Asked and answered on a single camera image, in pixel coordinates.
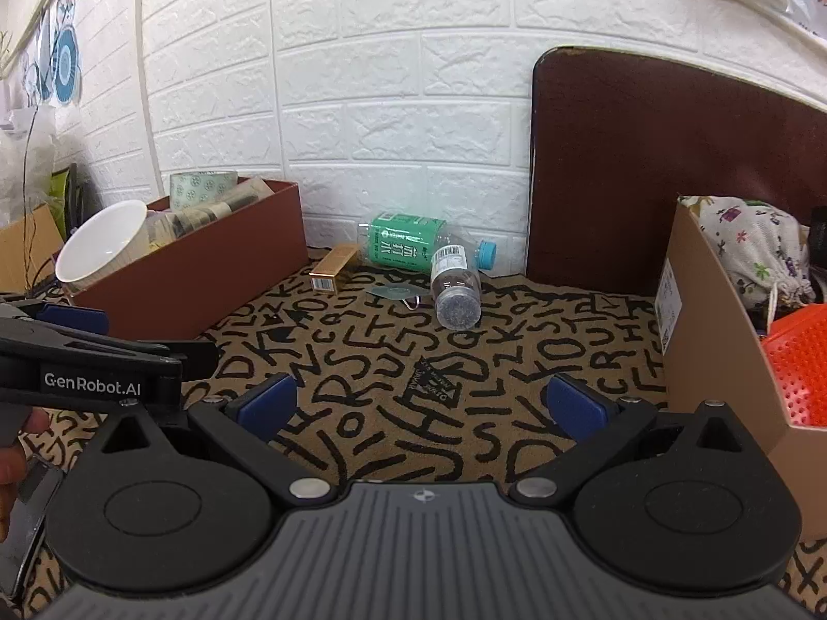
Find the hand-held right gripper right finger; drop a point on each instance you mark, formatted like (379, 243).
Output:
(575, 400)

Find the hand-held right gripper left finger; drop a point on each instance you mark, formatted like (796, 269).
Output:
(268, 403)

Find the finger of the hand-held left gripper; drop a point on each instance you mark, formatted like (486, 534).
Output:
(194, 355)
(71, 318)

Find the red-brown cardboard box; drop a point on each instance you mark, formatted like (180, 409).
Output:
(194, 278)

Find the white cup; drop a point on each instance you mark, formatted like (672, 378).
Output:
(103, 239)

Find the small gold box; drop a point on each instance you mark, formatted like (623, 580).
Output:
(333, 268)

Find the small clear bottle dark contents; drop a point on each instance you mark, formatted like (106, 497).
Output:
(455, 290)

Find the small teal tag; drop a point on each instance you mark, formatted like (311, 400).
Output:
(394, 292)

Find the green label plastic bottle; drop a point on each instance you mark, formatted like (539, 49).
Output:
(400, 236)

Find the person's left hand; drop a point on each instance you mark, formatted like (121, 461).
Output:
(10, 471)

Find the plain tan cardboard box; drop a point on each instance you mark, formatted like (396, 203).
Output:
(26, 252)

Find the packets in red box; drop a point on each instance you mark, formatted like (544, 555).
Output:
(207, 213)

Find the tan cardboard box white label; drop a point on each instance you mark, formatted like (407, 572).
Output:
(711, 349)

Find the letter-print brown mat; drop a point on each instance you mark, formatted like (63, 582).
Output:
(413, 361)

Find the clear plastic bag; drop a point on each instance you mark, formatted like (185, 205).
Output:
(19, 168)

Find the green patterned tape roll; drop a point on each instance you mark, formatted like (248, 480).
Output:
(203, 188)

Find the beige paper box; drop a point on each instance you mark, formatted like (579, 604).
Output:
(252, 187)

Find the orange plastic basket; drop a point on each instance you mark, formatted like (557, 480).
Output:
(801, 368)

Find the dark brown wooden board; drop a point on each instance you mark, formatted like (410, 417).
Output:
(614, 174)

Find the floral cloth bag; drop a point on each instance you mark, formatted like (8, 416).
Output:
(756, 239)

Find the black box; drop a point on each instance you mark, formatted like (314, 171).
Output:
(819, 239)

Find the blue plate wall poster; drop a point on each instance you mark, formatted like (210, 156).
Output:
(64, 58)

